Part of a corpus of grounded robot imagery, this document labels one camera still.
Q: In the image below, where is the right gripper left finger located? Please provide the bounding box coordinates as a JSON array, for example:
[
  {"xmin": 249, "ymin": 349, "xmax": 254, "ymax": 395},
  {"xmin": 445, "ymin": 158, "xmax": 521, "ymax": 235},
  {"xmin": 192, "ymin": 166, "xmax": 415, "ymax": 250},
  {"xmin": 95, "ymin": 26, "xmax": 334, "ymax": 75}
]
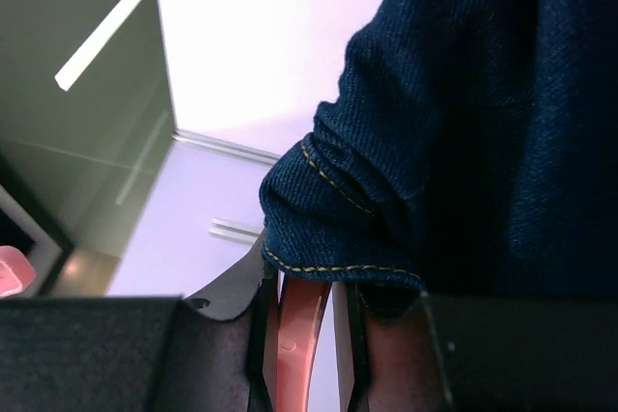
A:
[{"xmin": 0, "ymin": 233, "xmax": 281, "ymax": 412}]

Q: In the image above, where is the pink plastic hanger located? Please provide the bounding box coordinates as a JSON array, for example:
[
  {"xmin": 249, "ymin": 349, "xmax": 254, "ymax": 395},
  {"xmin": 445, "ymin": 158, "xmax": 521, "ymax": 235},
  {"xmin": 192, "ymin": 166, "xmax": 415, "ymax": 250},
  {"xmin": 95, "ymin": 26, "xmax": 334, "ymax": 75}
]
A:
[{"xmin": 0, "ymin": 245, "xmax": 333, "ymax": 412}]

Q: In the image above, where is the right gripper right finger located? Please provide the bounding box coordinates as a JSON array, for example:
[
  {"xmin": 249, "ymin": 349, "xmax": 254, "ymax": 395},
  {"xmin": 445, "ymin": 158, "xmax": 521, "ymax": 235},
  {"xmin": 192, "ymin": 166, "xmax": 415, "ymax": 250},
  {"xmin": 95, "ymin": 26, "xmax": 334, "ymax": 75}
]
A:
[{"xmin": 333, "ymin": 284, "xmax": 617, "ymax": 411}]

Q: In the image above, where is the dark blue denim skirt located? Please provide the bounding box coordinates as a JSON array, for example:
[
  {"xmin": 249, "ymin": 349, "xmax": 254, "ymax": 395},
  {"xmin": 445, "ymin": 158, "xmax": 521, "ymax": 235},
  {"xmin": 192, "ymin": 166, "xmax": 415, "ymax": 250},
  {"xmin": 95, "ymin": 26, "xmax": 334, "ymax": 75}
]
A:
[{"xmin": 260, "ymin": 0, "xmax": 617, "ymax": 315}]

